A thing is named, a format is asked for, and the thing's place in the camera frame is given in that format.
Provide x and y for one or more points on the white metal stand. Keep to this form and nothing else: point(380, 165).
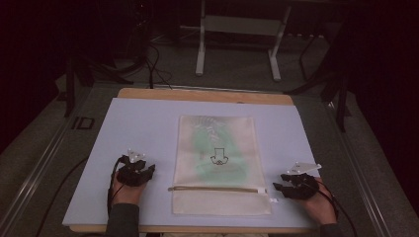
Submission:
point(242, 26)

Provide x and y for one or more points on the person's left hand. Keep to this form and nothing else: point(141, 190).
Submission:
point(126, 194)

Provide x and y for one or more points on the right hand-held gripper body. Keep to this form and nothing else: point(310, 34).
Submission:
point(301, 187)

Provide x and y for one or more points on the aluminium rail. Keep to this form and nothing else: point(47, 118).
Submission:
point(33, 179)
point(359, 171)

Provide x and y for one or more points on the frosted zipper bag with garment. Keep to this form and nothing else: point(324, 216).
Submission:
point(217, 164)

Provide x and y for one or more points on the wooden table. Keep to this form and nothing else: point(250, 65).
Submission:
point(204, 96)

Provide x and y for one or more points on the pale blue board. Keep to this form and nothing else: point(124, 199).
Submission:
point(148, 131)

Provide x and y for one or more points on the black rectangular bracket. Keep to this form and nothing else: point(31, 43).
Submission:
point(83, 123)

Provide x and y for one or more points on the thin black metal frame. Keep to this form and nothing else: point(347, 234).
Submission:
point(308, 52)

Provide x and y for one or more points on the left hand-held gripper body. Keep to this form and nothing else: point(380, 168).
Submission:
point(131, 174)

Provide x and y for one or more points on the person's right hand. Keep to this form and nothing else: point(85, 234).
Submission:
point(319, 205)

